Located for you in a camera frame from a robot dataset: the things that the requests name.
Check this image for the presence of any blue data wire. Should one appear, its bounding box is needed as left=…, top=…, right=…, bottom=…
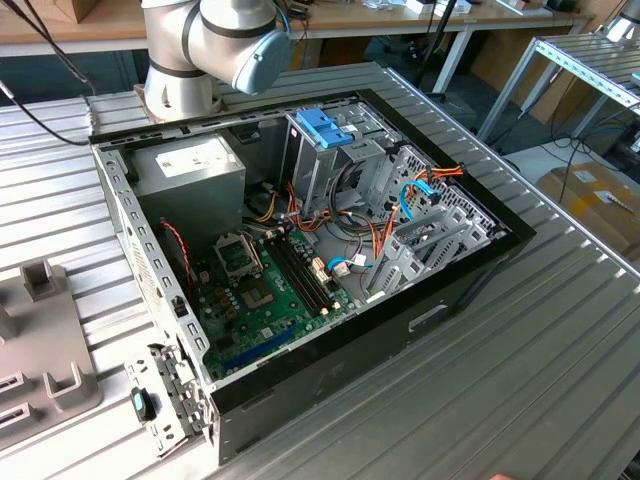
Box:
left=399, top=178, right=444, bottom=221

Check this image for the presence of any orange power wire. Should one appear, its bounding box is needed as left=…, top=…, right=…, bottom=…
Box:
left=369, top=163, right=466, bottom=261

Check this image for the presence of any grey metal disk bay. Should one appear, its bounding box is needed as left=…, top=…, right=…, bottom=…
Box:
left=362, top=144, right=506, bottom=306

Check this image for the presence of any black RAM slot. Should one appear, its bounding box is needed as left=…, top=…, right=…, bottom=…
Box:
left=263, top=234, right=324, bottom=317
left=275, top=230, right=336, bottom=310

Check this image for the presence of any thin metal locking lever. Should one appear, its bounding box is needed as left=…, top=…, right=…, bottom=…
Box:
left=245, top=232, right=265, bottom=275

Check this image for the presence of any grey metal drive cage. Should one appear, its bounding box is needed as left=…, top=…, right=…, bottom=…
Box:
left=279, top=97, right=404, bottom=214

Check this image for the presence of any CPU socket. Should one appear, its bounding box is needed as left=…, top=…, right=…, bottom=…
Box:
left=237, top=277, right=279, bottom=314

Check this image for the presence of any metal socket cover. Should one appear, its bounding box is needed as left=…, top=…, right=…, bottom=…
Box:
left=213, top=232, right=265, bottom=279

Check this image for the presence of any green motherboard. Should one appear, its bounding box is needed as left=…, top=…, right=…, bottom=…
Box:
left=192, top=222, right=361, bottom=381

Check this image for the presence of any blue plastic bay latch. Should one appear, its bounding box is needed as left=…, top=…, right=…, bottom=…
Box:
left=295, top=108, right=359, bottom=150

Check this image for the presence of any blue expansion slot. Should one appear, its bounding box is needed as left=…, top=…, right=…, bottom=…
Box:
left=219, top=322, right=301, bottom=376

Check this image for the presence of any black open PC case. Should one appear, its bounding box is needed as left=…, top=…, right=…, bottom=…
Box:
left=87, top=87, right=539, bottom=466

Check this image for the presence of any grey power supply unit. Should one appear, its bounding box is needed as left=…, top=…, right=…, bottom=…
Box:
left=127, top=132, right=249, bottom=251

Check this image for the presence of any black case fan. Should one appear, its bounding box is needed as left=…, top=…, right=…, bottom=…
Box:
left=159, top=219, right=196, bottom=301

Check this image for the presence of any small black teal device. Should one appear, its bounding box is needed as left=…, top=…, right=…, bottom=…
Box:
left=128, top=386, right=157, bottom=424

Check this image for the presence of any black tripod stand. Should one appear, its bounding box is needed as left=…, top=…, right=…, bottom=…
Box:
left=412, top=0, right=461, bottom=101

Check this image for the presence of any large brown cardboard box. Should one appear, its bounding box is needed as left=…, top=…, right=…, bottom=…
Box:
left=534, top=162, right=640, bottom=261

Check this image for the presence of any grey parts rack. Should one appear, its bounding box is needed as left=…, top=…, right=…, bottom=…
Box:
left=0, top=257, right=106, bottom=454

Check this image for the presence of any small metal tool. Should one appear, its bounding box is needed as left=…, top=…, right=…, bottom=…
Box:
left=605, top=193, right=637, bottom=215

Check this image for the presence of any small brown cardboard box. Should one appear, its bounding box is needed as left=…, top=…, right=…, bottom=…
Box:
left=49, top=0, right=106, bottom=24

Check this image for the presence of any orange wire bundle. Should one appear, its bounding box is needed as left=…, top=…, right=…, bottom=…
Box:
left=285, top=180, right=384, bottom=236

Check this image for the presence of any short blue wire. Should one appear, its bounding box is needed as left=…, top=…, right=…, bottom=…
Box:
left=327, top=255, right=374, bottom=276

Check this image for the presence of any yellow wire bundle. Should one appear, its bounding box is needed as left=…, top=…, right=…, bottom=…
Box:
left=249, top=189, right=281, bottom=224

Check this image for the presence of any red twisted wire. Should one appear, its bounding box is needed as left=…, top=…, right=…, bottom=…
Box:
left=158, top=217, right=195, bottom=297

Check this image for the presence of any wooden desk white frame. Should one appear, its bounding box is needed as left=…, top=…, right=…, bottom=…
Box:
left=289, top=0, right=596, bottom=96
left=0, top=0, right=151, bottom=59

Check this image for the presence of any black camera cable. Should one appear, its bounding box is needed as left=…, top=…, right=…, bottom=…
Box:
left=0, top=0, right=97, bottom=147

